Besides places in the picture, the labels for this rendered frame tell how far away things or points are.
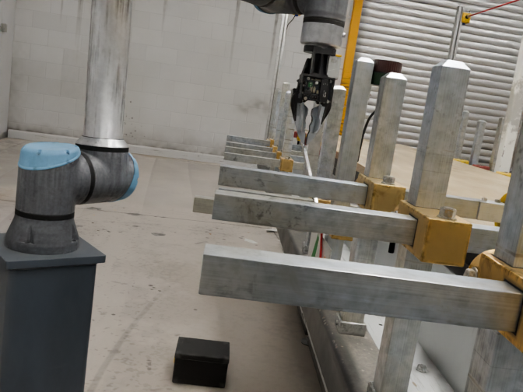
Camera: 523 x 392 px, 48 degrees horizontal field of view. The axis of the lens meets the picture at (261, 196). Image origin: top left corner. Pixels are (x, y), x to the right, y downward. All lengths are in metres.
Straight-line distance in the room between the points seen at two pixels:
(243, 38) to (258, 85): 0.71
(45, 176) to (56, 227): 0.14
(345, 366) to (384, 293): 0.49
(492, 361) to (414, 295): 0.11
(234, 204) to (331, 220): 0.11
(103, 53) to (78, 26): 7.26
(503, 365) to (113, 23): 1.40
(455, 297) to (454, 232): 0.23
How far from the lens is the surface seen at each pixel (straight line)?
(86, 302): 1.67
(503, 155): 2.78
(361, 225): 0.68
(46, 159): 1.57
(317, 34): 1.28
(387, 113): 0.96
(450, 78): 0.73
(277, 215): 0.66
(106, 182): 1.68
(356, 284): 0.43
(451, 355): 1.15
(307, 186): 0.91
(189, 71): 8.82
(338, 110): 1.46
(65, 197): 1.60
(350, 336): 1.03
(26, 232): 1.61
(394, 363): 0.79
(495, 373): 0.53
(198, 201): 1.17
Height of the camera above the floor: 1.07
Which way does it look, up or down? 9 degrees down
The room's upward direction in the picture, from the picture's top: 8 degrees clockwise
